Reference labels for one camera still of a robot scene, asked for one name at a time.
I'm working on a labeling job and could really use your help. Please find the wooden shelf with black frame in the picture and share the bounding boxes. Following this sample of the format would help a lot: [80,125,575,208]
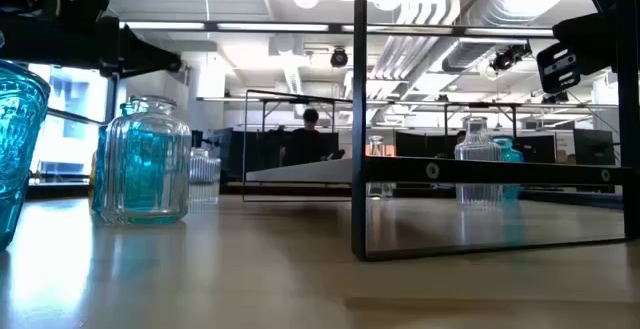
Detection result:
[243,0,640,263]

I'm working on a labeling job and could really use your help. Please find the black aluminium table frame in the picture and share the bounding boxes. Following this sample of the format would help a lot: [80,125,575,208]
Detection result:
[24,181,626,211]

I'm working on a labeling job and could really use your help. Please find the black office partition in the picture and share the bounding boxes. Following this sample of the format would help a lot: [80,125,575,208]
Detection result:
[215,127,351,180]
[394,131,557,159]

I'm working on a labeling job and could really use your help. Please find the teal quilted glass vase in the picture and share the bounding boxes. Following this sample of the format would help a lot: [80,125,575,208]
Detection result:
[91,101,174,220]

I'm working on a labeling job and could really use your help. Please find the clear ribbed square decanter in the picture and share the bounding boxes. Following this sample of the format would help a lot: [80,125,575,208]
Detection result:
[453,115,505,206]

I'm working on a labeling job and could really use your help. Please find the black dome camera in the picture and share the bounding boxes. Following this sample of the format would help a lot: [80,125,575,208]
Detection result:
[329,46,350,69]

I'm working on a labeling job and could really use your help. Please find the clear ribbed glass jar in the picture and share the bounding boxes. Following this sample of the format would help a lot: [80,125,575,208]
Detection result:
[189,147,222,205]
[94,94,194,227]

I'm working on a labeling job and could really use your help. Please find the black desk monitor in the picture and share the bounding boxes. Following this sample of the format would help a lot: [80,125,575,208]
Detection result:
[573,128,616,166]

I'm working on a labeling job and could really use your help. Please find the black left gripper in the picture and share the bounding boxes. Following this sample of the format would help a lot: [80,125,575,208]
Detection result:
[0,14,184,80]

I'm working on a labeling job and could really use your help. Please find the long ceiling light strip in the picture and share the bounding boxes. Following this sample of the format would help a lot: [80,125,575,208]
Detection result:
[119,18,556,39]

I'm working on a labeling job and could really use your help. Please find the bright office window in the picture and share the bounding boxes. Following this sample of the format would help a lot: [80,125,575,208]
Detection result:
[27,63,110,186]

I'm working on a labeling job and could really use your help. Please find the teal star-cut glass vase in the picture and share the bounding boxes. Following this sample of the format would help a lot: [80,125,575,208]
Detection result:
[492,136,525,205]

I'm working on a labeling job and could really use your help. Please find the teal embossed glass vase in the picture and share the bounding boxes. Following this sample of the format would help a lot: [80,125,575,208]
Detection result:
[0,58,52,251]

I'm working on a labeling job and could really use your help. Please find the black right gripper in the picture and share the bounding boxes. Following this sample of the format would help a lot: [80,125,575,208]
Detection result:
[536,11,620,95]

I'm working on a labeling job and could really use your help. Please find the white ceiling pipes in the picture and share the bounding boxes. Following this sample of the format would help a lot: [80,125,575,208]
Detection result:
[367,0,464,100]

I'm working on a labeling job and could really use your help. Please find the black track spotlight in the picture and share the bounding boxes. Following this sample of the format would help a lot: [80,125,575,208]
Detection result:
[492,42,532,73]

